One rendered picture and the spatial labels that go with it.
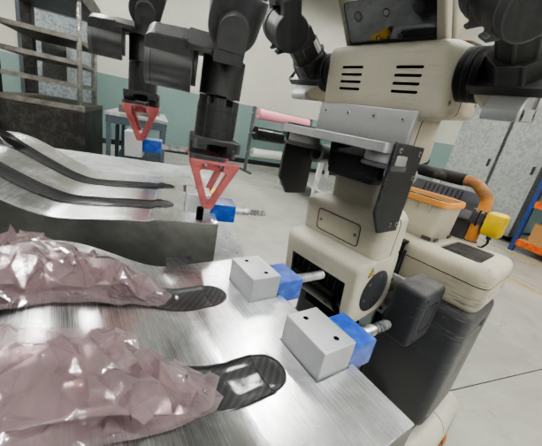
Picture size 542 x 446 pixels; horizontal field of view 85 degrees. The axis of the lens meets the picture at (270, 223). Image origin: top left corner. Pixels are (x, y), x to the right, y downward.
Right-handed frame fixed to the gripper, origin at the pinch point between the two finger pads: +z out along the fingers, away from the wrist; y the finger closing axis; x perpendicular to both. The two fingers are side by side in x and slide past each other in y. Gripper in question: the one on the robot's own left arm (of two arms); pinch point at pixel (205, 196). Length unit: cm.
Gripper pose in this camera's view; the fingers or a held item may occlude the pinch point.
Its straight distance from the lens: 47.3
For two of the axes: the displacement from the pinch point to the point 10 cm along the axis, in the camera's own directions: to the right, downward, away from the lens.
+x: 9.4, 0.9, 3.3
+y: 2.8, 3.6, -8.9
